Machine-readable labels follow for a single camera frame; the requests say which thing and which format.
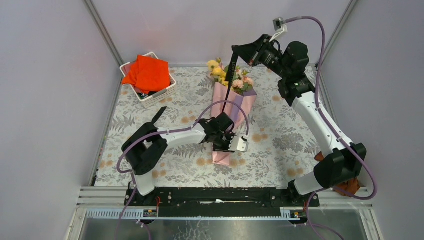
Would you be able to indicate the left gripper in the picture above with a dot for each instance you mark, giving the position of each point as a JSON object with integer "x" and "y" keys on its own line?
{"x": 225, "y": 149}

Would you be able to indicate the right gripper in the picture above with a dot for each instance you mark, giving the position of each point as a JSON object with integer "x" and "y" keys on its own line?
{"x": 252, "y": 53}

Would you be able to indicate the pink white rose stems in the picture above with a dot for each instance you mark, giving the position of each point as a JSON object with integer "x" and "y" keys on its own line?
{"x": 242, "y": 82}

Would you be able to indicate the yellow flower stem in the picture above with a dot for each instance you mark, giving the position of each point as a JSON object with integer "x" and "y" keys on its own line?
{"x": 217, "y": 71}

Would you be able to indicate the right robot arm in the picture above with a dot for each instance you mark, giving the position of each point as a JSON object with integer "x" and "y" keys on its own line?
{"x": 301, "y": 95}

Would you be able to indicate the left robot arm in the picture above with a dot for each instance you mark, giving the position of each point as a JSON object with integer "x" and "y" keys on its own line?
{"x": 147, "y": 145}

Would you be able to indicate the floral table cloth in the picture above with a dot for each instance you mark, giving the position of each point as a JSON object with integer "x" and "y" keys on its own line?
{"x": 281, "y": 147}

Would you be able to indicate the white plastic basket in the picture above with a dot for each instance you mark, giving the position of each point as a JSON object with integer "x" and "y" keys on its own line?
{"x": 150, "y": 99}

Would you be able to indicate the orange cloth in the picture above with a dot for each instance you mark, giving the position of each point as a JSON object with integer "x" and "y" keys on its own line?
{"x": 148, "y": 74}

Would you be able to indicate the brown cloth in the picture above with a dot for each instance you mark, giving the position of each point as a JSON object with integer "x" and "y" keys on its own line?
{"x": 348, "y": 185}

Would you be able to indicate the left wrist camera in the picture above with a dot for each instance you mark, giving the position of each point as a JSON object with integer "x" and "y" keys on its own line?
{"x": 238, "y": 144}

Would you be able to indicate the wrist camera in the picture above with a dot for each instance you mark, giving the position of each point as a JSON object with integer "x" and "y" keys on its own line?
{"x": 280, "y": 28}
{"x": 238, "y": 144}

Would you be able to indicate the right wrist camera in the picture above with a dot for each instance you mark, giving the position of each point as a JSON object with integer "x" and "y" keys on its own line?
{"x": 280, "y": 28}

